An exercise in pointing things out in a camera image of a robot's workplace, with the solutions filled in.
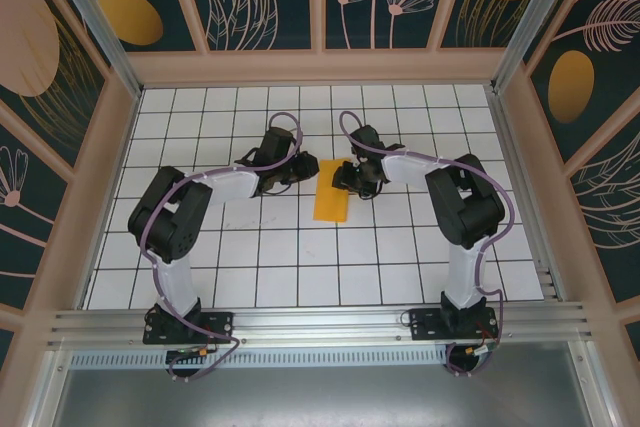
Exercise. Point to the orange cloth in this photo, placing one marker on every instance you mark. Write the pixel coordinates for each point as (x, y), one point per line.
(330, 202)

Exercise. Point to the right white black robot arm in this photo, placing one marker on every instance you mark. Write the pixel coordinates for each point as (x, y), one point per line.
(465, 277)

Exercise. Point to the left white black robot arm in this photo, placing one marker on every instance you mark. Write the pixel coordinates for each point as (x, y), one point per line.
(170, 277)

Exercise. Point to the grey sheet metal shelf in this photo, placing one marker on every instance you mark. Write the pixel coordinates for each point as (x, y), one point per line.
(320, 397)

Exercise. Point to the small black controller board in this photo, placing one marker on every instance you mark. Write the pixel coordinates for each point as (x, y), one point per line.
(187, 353)
(475, 351)

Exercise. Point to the aluminium side rail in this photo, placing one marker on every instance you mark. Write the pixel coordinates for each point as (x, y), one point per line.
(520, 187)

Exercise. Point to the long aluminium mounting rail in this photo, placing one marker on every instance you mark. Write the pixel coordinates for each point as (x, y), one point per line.
(320, 324)

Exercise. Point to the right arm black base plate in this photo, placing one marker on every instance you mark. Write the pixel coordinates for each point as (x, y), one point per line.
(425, 327)

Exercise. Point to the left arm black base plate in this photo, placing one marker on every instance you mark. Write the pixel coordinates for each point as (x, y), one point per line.
(220, 327)

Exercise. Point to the aluminium corner post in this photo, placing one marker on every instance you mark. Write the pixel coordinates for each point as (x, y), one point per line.
(100, 32)
(530, 17)

